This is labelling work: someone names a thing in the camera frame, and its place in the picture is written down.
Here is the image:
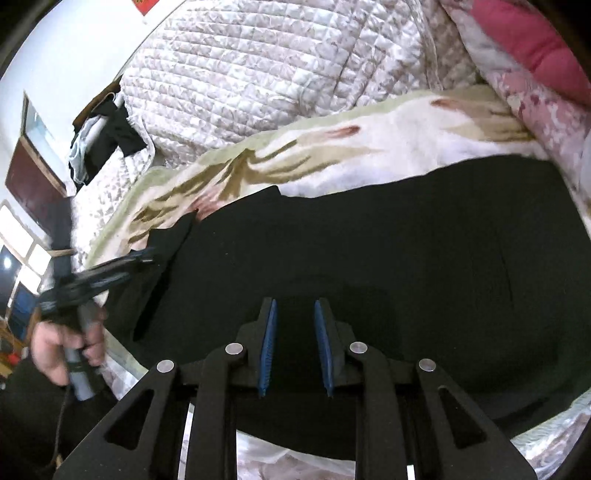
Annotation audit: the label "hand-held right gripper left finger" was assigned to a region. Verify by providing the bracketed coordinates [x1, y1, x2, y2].
[53, 298, 278, 480]

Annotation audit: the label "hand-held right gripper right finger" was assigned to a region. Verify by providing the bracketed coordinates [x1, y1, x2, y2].
[314, 298, 539, 480]

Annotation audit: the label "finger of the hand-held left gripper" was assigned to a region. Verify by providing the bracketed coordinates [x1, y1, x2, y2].
[90, 246, 158, 278]

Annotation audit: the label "black pants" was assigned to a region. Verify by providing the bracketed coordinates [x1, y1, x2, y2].
[108, 154, 585, 462]

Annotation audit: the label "person's left forearm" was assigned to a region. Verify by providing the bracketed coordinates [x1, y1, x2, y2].
[0, 357, 118, 480]

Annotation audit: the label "person's left hand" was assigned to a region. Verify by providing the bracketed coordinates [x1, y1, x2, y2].
[29, 305, 110, 387]

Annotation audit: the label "dark upright furniture piece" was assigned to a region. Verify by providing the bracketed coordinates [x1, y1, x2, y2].
[47, 198, 78, 289]

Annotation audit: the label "window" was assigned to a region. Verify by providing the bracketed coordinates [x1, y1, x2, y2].
[0, 200, 52, 326]

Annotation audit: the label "light blue garment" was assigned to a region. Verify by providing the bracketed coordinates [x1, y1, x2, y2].
[68, 115, 106, 186]

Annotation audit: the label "brown wooden door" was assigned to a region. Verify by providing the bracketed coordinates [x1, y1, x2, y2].
[4, 91, 71, 200]

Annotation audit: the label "black garment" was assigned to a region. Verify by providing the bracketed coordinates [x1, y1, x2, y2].
[84, 98, 148, 185]

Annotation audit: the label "floral fleece blanket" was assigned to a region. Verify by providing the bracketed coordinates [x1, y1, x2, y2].
[85, 88, 555, 278]

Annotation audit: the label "beige quilted bedspread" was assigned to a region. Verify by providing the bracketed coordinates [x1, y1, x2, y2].
[69, 0, 490, 278]

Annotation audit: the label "pink floral quilt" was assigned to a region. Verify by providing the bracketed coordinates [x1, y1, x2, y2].
[438, 0, 591, 217]

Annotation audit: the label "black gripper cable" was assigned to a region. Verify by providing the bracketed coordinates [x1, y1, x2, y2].
[52, 385, 75, 467]

